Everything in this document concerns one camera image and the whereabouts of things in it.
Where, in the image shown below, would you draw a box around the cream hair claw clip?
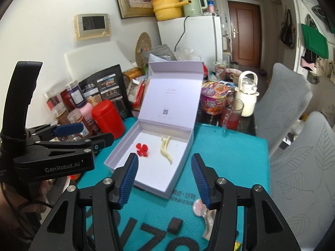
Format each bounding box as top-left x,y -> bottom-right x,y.
160,135 -> 174,165

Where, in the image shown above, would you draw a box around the teal printed mat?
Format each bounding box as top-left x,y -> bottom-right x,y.
77,118 -> 270,251

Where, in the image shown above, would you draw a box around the white fridge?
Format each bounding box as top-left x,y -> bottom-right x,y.
157,16 -> 223,70

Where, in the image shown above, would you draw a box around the yellow pot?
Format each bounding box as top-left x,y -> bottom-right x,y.
152,0 -> 191,21

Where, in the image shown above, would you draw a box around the brown door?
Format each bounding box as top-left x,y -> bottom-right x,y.
227,0 -> 262,70

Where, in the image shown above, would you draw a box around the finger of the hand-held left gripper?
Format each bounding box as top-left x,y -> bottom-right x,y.
25,122 -> 85,140
37,132 -> 115,155

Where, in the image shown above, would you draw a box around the orange snack pack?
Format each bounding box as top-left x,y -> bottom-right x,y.
123,68 -> 143,84

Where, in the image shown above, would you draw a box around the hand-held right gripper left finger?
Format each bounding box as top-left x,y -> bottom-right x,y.
27,152 -> 139,251

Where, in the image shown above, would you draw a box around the cream kettle bottle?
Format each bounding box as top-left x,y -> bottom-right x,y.
234,70 -> 259,117

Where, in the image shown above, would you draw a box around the black snack pouch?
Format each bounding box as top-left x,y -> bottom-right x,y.
79,64 -> 133,118

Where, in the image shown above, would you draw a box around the green tote bag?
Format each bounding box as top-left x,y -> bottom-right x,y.
300,23 -> 330,59

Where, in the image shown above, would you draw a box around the transparent hair clip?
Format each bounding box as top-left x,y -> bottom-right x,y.
203,209 -> 218,241

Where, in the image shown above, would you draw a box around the white gift box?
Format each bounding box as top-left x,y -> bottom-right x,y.
104,61 -> 205,199

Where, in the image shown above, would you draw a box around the purple instant noodle bowl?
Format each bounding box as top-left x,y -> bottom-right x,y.
200,81 -> 237,115

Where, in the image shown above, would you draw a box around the woven round trivet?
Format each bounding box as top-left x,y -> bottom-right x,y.
135,32 -> 153,68

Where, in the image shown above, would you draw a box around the black power cable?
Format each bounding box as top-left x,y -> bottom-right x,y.
173,16 -> 189,52

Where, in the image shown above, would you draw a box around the red and white snack packets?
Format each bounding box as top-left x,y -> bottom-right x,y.
127,77 -> 147,108

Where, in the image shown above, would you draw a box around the clear plastic bag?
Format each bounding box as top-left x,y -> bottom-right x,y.
174,48 -> 202,62

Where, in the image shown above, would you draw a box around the glass with red drink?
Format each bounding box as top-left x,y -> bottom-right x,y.
220,98 -> 244,131

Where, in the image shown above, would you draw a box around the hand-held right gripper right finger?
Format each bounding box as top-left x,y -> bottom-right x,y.
191,153 -> 301,251

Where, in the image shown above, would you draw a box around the black hanging bag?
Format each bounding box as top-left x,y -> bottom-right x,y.
280,9 -> 297,49

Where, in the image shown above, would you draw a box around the small black block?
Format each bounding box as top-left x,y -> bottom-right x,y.
167,218 -> 183,234

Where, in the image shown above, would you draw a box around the cluster of spice jars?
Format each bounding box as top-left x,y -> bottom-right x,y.
43,80 -> 101,142

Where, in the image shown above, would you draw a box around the red canister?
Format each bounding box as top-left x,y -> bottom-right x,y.
91,100 -> 126,139

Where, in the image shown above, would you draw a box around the silver foil bag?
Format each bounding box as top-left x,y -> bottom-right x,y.
143,44 -> 174,63

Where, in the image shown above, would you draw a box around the green electric kettle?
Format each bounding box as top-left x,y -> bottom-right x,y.
180,0 -> 207,17

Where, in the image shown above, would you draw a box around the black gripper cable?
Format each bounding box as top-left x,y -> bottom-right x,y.
0,183 -> 53,216

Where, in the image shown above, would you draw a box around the red flower hair clip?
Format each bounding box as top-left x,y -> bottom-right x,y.
135,142 -> 150,158

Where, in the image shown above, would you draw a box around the pink bowl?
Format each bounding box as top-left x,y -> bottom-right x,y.
225,68 -> 242,82

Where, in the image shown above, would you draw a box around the wall intercom panel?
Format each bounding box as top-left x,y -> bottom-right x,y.
74,13 -> 113,41

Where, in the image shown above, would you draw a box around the white foam board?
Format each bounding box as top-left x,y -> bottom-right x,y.
64,42 -> 137,84

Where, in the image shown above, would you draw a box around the person's left hand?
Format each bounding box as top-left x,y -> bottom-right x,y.
0,178 -> 54,231

